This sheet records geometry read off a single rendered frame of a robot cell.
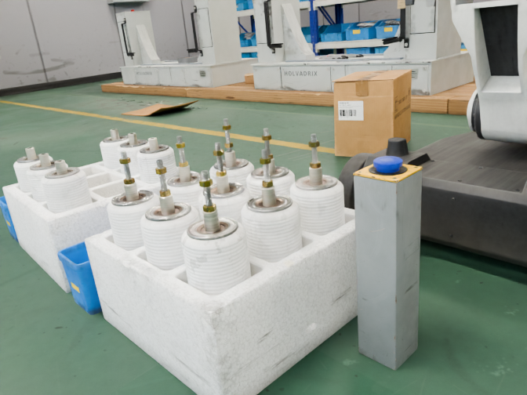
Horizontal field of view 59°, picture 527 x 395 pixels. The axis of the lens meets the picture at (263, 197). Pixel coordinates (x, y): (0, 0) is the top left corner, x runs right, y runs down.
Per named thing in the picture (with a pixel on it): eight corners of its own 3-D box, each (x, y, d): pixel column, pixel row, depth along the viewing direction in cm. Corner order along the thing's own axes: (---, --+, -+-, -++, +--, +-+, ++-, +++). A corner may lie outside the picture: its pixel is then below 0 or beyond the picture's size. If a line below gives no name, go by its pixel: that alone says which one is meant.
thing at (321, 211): (354, 278, 85) (352, 186, 79) (306, 289, 83) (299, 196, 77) (335, 256, 94) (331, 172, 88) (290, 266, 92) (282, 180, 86)
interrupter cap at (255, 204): (302, 205, 74) (301, 201, 74) (260, 219, 70) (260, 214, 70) (277, 193, 80) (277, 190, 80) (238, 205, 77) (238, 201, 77)
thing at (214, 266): (270, 327, 74) (259, 225, 68) (225, 360, 68) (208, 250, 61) (230, 307, 80) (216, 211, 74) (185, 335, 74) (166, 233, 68)
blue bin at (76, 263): (182, 249, 120) (174, 207, 116) (207, 262, 112) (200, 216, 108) (68, 300, 101) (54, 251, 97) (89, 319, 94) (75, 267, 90)
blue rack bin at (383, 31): (395, 35, 595) (395, 18, 587) (423, 34, 568) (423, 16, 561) (373, 39, 563) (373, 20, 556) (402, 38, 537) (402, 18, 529)
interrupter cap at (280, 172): (293, 176, 88) (293, 173, 88) (255, 183, 87) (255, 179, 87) (283, 167, 95) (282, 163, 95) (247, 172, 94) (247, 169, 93)
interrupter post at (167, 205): (167, 218, 74) (163, 198, 73) (158, 215, 76) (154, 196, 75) (179, 212, 76) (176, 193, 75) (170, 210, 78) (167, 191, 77)
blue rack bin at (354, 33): (366, 38, 624) (365, 21, 617) (390, 36, 598) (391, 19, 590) (343, 41, 593) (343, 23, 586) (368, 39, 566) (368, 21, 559)
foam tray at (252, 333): (246, 247, 118) (238, 180, 112) (379, 298, 91) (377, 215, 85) (103, 319, 93) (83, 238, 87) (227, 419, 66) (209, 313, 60)
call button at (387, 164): (383, 167, 69) (383, 154, 68) (408, 171, 66) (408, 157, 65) (368, 175, 66) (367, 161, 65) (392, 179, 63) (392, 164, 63)
